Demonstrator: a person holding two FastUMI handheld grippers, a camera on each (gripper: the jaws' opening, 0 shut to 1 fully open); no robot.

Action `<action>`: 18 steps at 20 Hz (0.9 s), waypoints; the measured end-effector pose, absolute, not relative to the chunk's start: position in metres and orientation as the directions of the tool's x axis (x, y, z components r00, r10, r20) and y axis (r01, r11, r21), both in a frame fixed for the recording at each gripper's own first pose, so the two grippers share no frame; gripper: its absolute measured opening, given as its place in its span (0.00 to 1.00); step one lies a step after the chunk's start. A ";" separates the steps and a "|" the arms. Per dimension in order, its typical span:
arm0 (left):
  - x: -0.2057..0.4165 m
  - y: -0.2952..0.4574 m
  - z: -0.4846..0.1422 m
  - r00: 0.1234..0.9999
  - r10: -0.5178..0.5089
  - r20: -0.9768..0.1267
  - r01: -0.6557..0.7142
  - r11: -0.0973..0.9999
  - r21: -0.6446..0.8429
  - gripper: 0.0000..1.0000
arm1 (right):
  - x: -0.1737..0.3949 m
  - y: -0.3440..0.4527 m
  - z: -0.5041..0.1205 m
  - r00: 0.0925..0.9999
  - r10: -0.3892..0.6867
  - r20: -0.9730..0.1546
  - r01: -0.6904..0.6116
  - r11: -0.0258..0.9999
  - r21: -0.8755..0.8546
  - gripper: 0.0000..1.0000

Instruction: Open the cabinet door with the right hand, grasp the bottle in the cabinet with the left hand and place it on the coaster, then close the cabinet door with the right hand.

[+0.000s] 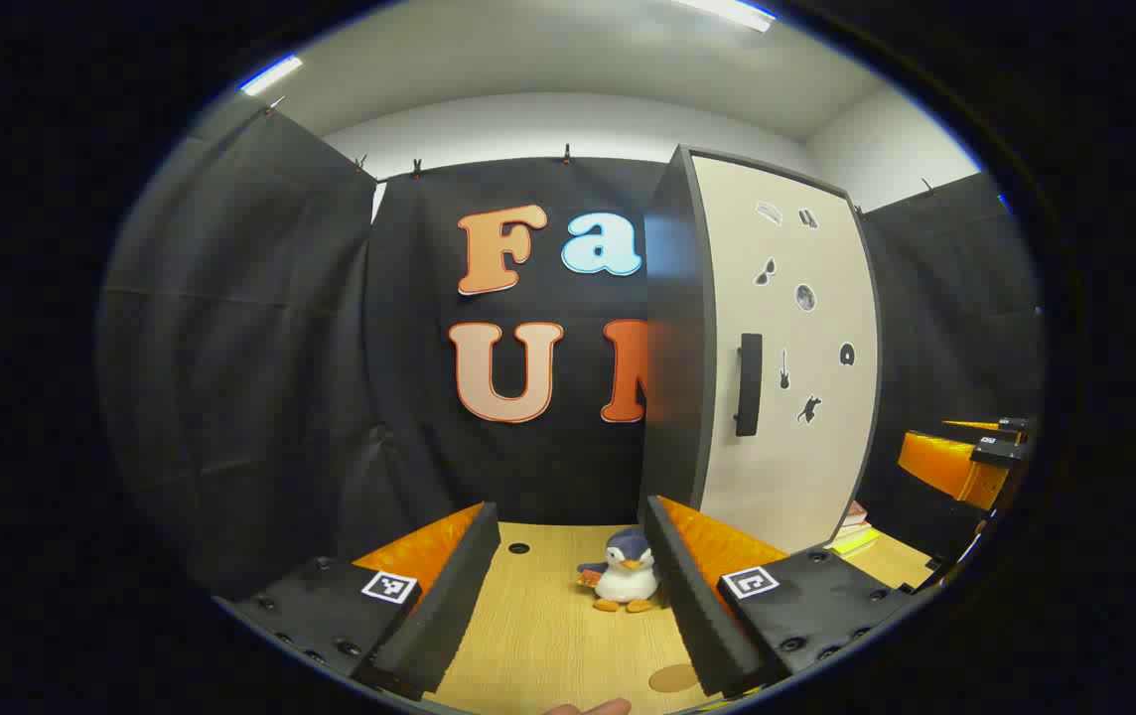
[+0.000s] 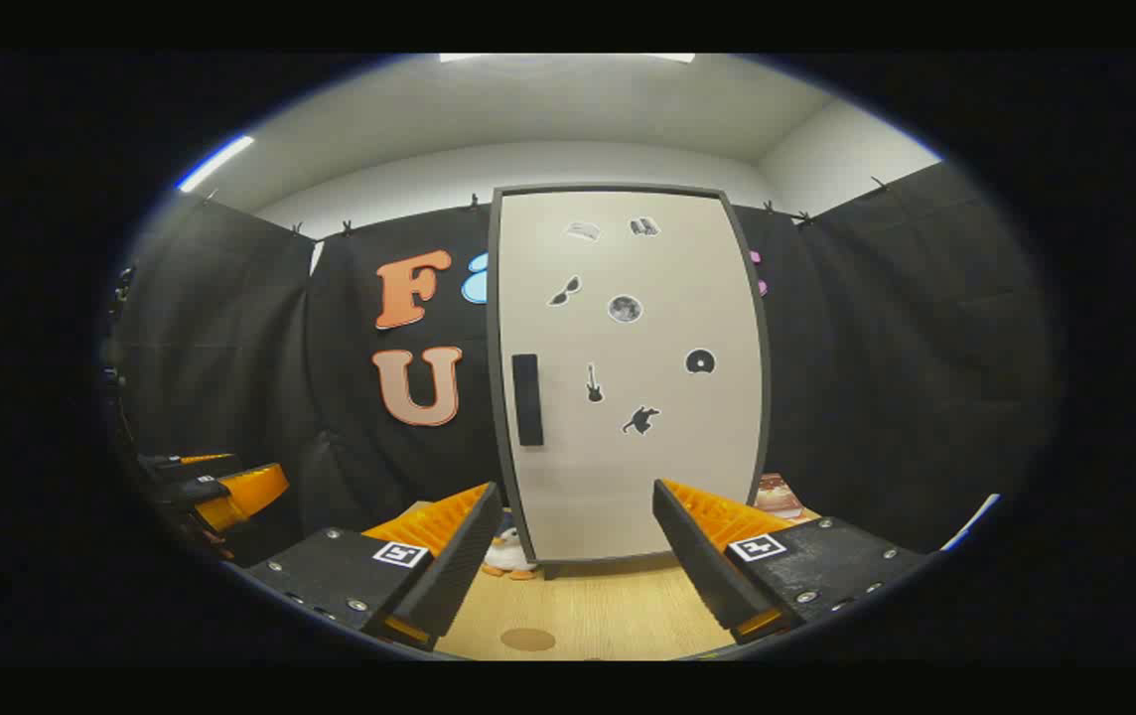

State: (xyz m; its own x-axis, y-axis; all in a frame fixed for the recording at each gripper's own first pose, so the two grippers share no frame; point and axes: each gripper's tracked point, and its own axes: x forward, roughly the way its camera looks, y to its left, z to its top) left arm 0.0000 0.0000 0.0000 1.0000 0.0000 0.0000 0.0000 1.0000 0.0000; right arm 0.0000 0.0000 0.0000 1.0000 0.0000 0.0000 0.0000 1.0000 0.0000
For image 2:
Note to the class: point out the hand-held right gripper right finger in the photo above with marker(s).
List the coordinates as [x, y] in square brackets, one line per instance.
[692, 556]

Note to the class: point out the dark grey cabinet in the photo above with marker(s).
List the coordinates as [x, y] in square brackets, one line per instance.
[554, 570]

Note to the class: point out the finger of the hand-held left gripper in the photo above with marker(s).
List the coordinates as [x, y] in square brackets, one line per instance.
[166, 465]
[201, 490]

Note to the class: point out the brown cover book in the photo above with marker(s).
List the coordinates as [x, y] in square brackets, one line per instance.
[777, 495]

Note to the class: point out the black backdrop cloth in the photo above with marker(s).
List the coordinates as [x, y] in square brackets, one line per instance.
[220, 328]

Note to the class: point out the white cabinet door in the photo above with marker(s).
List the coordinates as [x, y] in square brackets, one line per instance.
[628, 477]

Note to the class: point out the plush penguin toy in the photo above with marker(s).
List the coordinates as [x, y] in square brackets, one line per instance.
[508, 556]

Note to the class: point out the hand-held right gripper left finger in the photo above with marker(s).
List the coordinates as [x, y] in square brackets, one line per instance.
[449, 576]

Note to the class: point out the ceiling light strip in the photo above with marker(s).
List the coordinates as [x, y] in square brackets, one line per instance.
[568, 57]
[215, 164]

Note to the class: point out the round brown coaster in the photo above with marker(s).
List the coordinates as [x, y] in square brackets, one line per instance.
[528, 640]

